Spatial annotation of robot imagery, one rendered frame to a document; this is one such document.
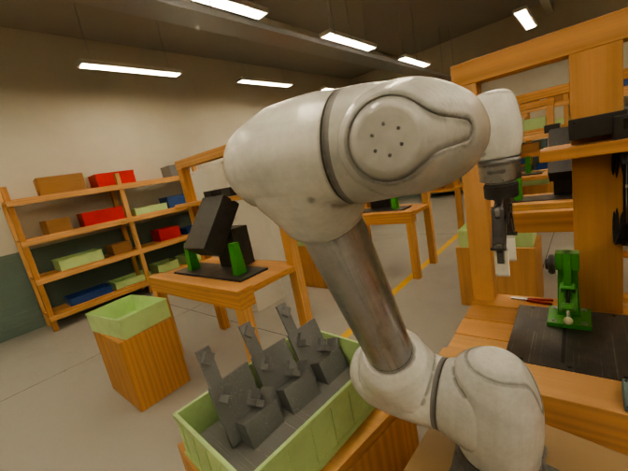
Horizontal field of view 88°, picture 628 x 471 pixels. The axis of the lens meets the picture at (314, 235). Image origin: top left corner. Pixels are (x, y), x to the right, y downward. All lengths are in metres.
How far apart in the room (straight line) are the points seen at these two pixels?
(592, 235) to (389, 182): 1.37
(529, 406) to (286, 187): 0.59
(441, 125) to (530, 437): 0.63
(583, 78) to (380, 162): 1.32
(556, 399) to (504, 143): 0.72
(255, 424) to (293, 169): 0.94
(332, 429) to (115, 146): 6.73
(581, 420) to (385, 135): 1.07
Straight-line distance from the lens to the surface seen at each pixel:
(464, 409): 0.76
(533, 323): 1.55
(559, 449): 1.02
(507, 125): 0.87
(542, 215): 1.69
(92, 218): 6.45
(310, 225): 0.41
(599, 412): 1.21
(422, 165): 0.28
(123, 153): 7.33
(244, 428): 1.16
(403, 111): 0.27
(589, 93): 1.56
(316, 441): 1.09
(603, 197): 1.59
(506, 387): 0.73
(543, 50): 1.58
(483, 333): 1.50
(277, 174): 0.38
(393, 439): 1.34
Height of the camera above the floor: 1.63
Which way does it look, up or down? 11 degrees down
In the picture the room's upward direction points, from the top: 11 degrees counter-clockwise
